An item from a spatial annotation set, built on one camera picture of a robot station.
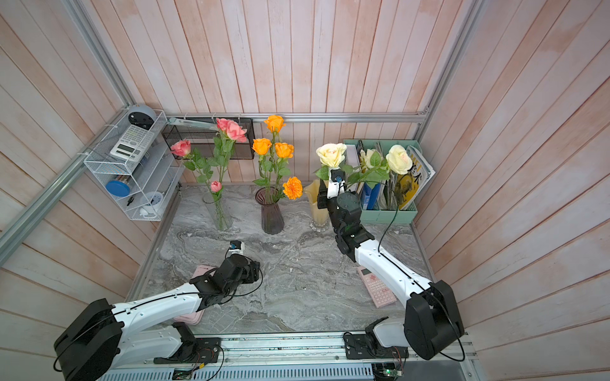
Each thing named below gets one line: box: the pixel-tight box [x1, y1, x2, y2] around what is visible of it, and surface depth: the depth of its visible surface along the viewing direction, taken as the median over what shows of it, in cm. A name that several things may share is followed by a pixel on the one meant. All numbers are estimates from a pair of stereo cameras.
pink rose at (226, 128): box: [215, 117, 235, 139], surface depth 79 cm
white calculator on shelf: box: [109, 124, 155, 162], surface depth 79 cm
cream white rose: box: [381, 144, 414, 180], surface depth 69 cm
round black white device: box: [127, 105, 157, 131], surface depth 83 cm
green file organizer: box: [343, 139, 422, 224], surface depth 79 cm
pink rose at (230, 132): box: [208, 118, 248, 231], surface depth 82 cm
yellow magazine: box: [394, 145, 437, 211], surface depth 100 cm
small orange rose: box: [251, 138, 272, 201], surface depth 83 cm
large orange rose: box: [274, 142, 295, 191], surface depth 84 cm
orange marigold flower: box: [282, 176, 304, 201], surface depth 76 cm
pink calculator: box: [356, 265, 398, 309], surface depth 86 cm
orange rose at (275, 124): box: [265, 115, 286, 191], surface depth 85 cm
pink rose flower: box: [170, 139, 225, 225], surface depth 87 cm
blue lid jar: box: [104, 180, 131, 198], surface depth 78 cm
